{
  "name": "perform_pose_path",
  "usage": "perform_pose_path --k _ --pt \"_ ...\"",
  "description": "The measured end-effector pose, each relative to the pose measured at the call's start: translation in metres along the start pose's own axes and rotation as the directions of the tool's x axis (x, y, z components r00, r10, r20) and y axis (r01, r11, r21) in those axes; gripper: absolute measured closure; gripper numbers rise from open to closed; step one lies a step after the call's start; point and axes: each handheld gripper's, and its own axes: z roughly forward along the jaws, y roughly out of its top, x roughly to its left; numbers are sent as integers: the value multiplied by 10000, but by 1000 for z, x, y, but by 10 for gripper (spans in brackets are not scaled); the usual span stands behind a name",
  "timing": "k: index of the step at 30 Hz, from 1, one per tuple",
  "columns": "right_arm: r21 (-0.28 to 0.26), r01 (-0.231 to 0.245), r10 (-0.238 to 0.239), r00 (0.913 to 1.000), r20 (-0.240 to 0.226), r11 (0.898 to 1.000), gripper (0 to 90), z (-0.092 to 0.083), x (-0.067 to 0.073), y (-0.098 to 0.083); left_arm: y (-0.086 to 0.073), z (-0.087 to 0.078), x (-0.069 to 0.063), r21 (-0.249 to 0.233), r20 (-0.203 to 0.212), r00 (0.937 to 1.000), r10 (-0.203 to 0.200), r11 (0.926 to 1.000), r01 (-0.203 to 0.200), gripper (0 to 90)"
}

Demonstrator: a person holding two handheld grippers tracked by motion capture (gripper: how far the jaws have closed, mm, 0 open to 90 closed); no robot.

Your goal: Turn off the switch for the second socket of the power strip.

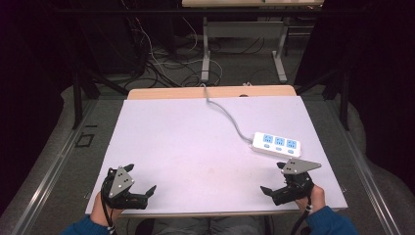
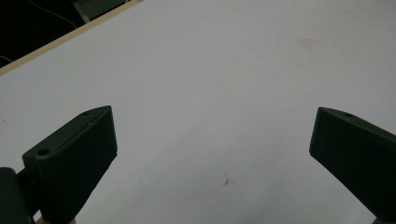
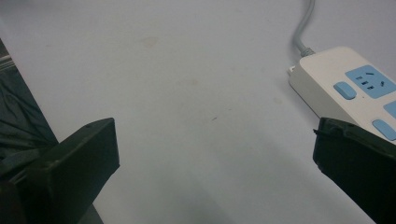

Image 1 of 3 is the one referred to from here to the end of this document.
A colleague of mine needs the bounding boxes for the left hand-held gripper black cable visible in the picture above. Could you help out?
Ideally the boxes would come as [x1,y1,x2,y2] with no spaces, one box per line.
[100,187,117,235]

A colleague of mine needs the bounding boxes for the person's legs grey trousers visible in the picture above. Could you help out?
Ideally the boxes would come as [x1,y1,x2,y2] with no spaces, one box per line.
[135,215,272,235]

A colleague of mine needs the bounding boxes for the black metal stand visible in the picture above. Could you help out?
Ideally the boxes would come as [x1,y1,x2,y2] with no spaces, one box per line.
[70,68,130,130]
[295,63,352,132]

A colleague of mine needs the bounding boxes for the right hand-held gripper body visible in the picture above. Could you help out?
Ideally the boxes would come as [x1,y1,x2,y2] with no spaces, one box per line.
[269,158,323,207]

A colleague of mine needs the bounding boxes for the white table mat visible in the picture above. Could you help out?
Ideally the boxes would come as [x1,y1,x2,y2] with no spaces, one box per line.
[85,95,348,215]

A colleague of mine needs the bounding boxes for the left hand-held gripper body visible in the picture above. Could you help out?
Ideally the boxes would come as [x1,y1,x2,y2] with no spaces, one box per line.
[100,165,149,211]

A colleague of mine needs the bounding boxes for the tangle of floor cables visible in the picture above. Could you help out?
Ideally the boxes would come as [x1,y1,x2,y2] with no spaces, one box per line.
[118,0,267,89]

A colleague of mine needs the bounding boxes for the white power strip blue sockets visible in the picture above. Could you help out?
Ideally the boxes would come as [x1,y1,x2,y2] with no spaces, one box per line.
[250,131,302,159]

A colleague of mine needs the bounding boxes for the white metal frame desk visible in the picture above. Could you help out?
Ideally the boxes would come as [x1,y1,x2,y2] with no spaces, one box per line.
[181,0,326,84]

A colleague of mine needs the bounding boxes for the grey metal floor rail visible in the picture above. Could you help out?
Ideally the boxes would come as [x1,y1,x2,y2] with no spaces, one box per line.
[11,99,99,235]
[326,99,405,235]

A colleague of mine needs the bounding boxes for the person's left hand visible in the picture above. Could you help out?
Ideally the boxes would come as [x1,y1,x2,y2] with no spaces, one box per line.
[90,191,125,228]

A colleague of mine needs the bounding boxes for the hand-held gripper black cable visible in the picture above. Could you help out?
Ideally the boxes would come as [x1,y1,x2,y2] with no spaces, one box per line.
[100,187,117,235]
[289,195,313,235]

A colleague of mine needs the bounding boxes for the person's right hand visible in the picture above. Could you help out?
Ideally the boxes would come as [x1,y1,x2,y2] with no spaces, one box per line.
[295,184,327,214]

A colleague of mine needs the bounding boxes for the right hand-held gripper black cable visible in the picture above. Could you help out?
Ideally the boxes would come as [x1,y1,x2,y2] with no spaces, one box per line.
[289,195,313,235]

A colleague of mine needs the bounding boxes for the grey power strip cable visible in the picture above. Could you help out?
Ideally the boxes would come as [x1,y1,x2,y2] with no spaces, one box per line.
[200,83,254,144]

